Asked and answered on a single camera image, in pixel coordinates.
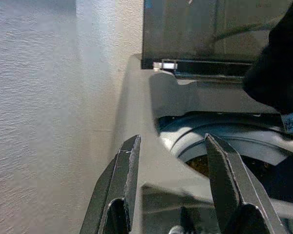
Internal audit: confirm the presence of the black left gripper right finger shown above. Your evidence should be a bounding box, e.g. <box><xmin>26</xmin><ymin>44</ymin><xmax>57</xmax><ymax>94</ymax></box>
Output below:
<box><xmin>204</xmin><ymin>133</ymin><xmax>290</xmax><ymax>234</ymax></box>

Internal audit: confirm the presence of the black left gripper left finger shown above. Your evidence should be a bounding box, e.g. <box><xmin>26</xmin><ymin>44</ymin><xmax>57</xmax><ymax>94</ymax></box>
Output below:
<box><xmin>79</xmin><ymin>134</ymin><xmax>142</xmax><ymax>234</ymax></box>

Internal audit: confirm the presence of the black garment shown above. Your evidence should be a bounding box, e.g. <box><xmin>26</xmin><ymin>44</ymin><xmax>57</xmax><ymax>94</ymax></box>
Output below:
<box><xmin>242</xmin><ymin>0</ymin><xmax>293</xmax><ymax>134</ymax></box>

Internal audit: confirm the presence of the grey top-load washing machine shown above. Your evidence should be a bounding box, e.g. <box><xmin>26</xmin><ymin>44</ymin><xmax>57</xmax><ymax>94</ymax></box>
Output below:
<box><xmin>113</xmin><ymin>53</ymin><xmax>293</xmax><ymax>234</ymax></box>

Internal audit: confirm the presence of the navy garment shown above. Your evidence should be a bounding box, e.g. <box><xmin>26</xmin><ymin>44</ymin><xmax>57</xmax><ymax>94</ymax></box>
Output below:
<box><xmin>241</xmin><ymin>148</ymin><xmax>293</xmax><ymax>205</ymax></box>

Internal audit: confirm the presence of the dark glass washer lid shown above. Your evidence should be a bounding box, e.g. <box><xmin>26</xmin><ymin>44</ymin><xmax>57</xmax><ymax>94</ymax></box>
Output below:
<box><xmin>142</xmin><ymin>0</ymin><xmax>293</xmax><ymax>82</ymax></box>

